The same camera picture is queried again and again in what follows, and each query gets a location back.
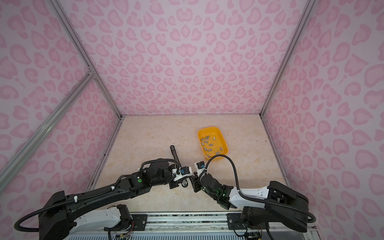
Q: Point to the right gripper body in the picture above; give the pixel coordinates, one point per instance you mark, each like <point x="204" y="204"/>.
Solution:
<point x="197" y="185"/>

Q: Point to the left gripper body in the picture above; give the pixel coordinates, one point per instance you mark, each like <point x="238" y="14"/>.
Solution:
<point x="175" y="184"/>

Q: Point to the black stapler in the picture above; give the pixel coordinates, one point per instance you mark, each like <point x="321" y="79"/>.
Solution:
<point x="184" y="183"/>

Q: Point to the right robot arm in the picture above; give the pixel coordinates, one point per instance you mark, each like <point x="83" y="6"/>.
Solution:
<point x="274" y="203"/>

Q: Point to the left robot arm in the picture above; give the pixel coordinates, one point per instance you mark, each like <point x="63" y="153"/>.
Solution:
<point x="60" y="212"/>

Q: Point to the yellow plastic tray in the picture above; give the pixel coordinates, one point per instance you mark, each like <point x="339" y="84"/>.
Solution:
<point x="220" y="141"/>

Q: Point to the aluminium mounting rail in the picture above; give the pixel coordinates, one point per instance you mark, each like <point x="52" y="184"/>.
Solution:
<point x="182" y="226"/>

